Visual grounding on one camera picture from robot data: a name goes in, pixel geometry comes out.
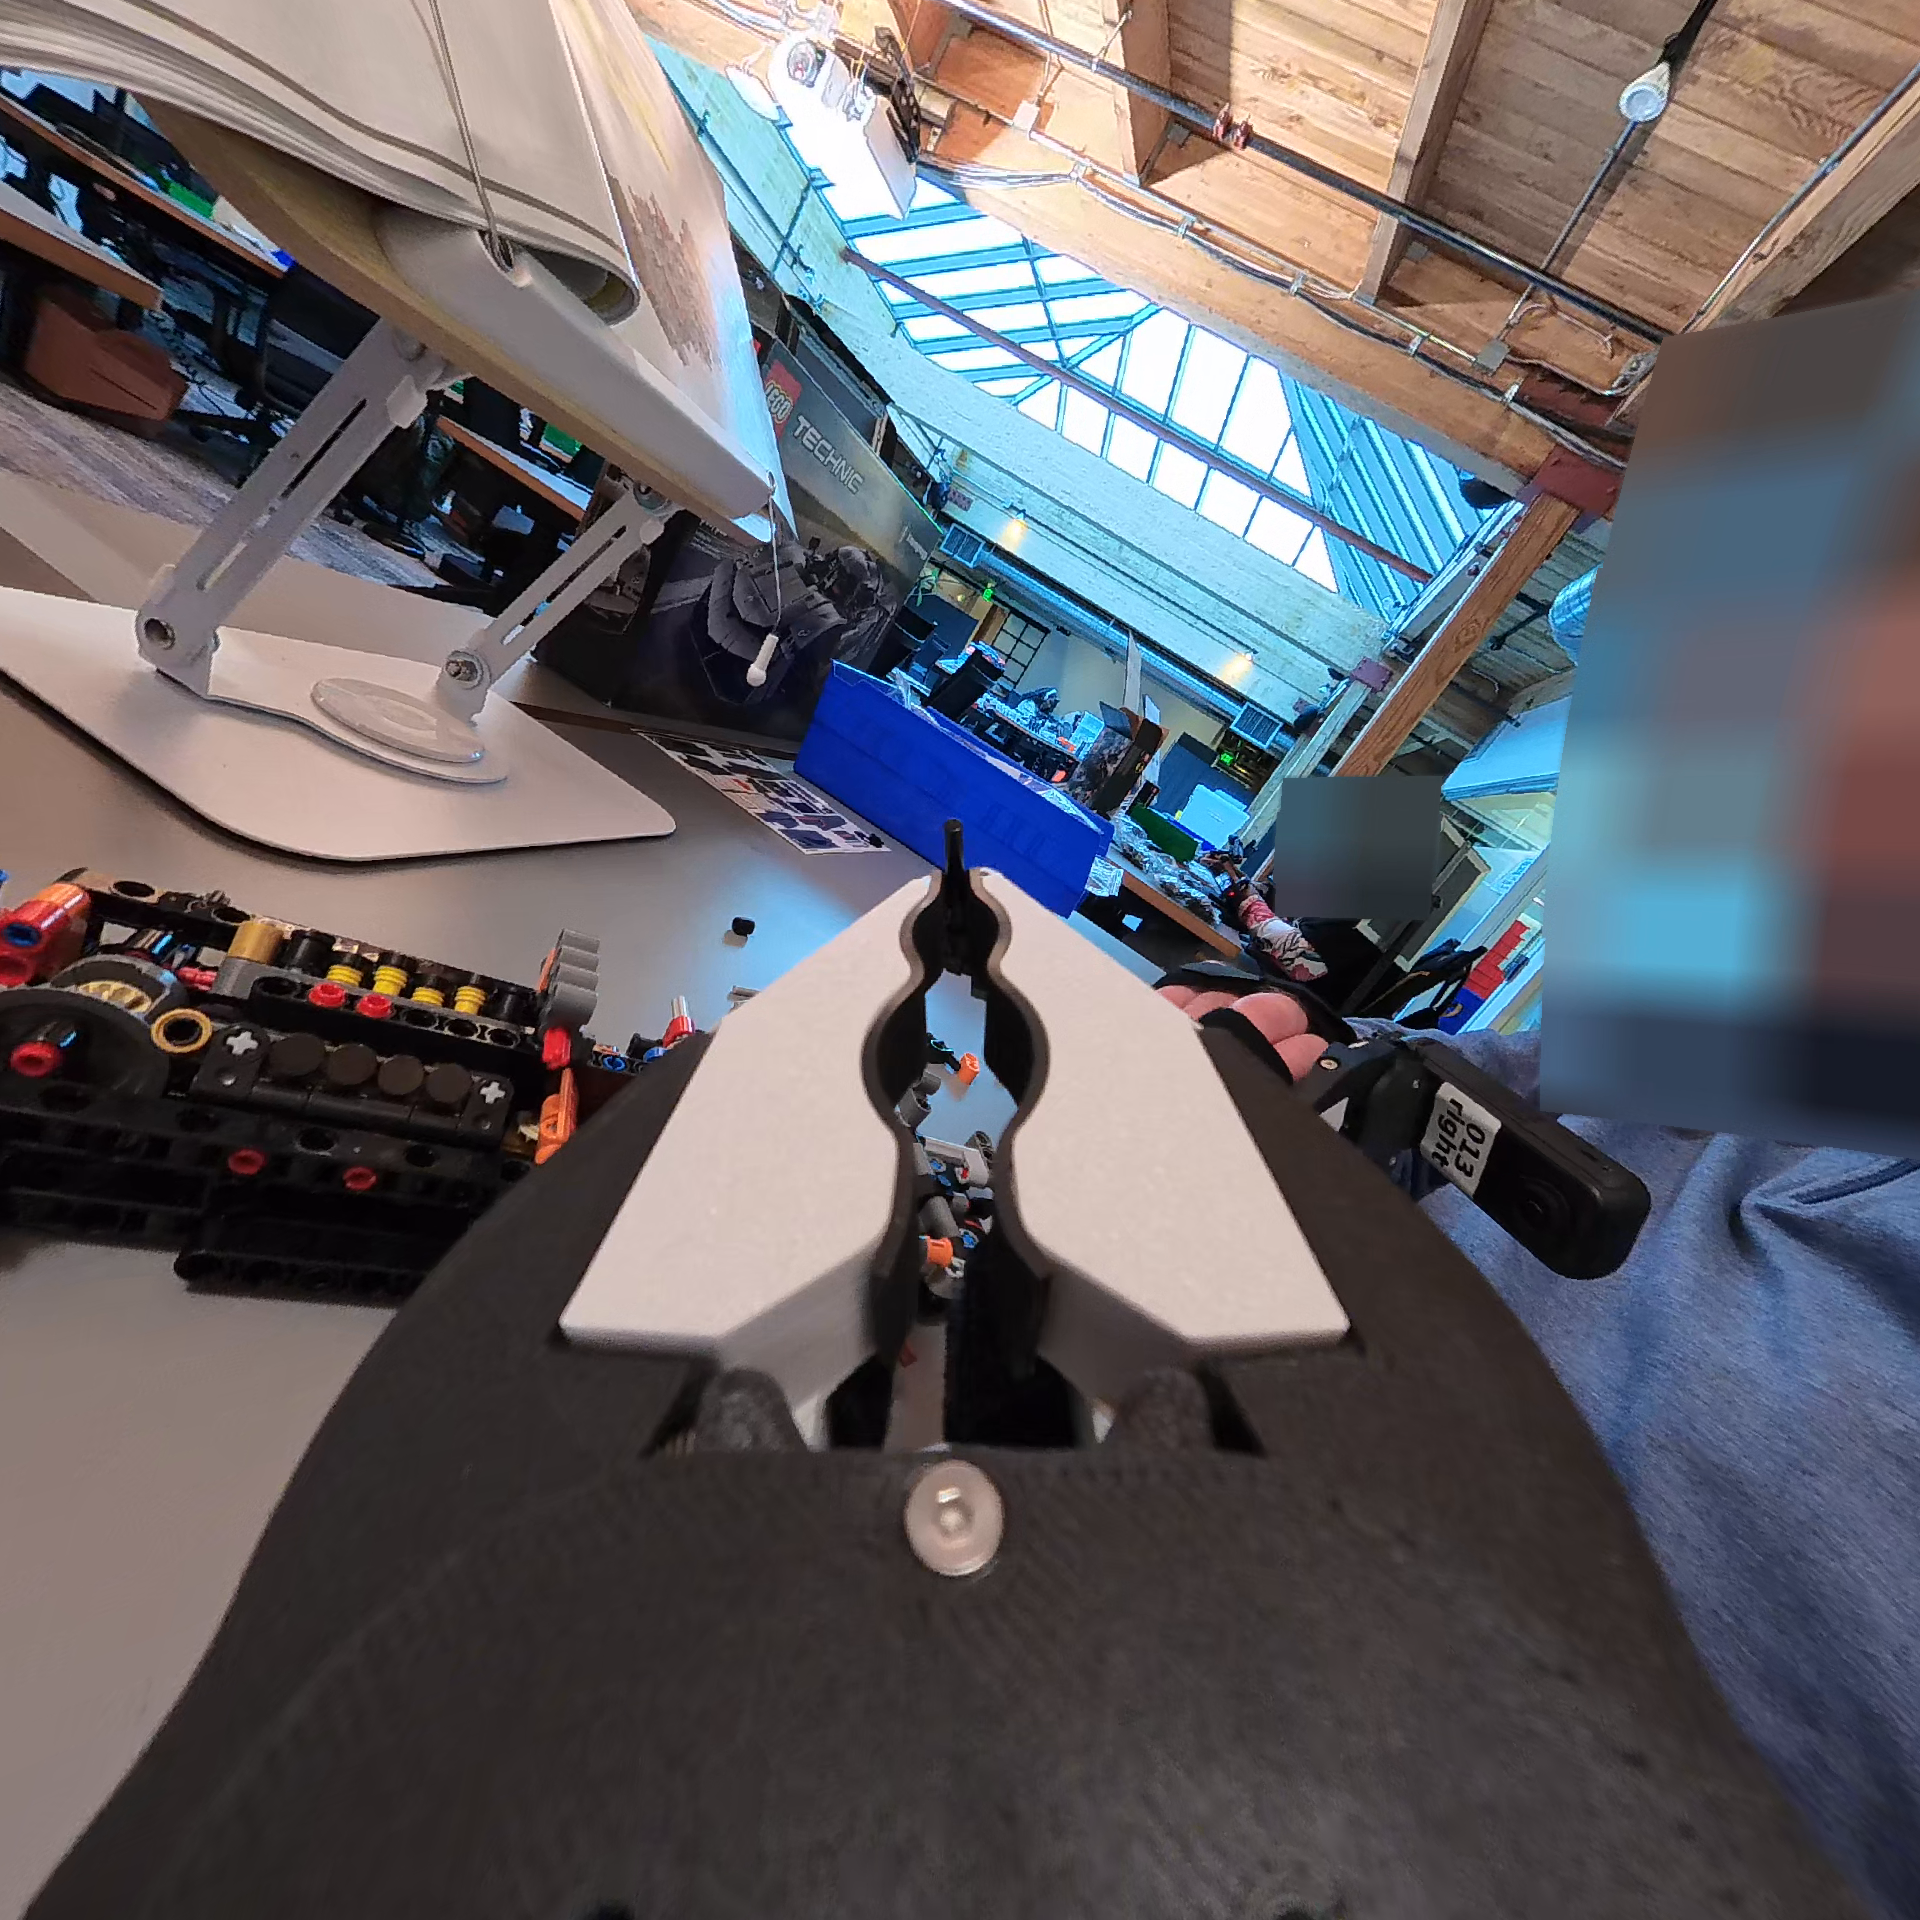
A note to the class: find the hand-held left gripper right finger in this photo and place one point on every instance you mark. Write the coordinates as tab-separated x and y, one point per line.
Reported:
1172	1185

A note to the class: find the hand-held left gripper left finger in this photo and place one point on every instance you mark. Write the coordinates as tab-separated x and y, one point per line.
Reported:
734	1170

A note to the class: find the black lego pin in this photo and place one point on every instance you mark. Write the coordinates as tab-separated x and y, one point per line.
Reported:
953	848

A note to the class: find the black lego vehicle assembly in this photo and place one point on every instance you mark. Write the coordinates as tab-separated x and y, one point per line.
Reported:
301	1109

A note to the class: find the pile of loose lego pieces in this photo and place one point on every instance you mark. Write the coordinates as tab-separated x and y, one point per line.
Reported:
944	1170

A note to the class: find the lego sticker sheet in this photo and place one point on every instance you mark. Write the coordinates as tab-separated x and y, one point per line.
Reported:
751	782

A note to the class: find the black lego set box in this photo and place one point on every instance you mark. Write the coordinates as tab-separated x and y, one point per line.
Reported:
840	450

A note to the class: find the lego instruction booklet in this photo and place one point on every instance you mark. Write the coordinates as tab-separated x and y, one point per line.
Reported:
375	89

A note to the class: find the person's right hand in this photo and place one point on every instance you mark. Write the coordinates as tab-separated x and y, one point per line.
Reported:
1266	1009

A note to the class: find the person's blue sweater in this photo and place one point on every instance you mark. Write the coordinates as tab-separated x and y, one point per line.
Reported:
1769	1425

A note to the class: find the blue plastic bin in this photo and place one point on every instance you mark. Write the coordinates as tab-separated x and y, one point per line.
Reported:
930	764

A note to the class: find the white book stand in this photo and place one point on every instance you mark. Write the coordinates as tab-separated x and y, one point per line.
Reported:
301	779

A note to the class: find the hanging white light fixture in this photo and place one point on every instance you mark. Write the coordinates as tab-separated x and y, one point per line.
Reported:
878	148

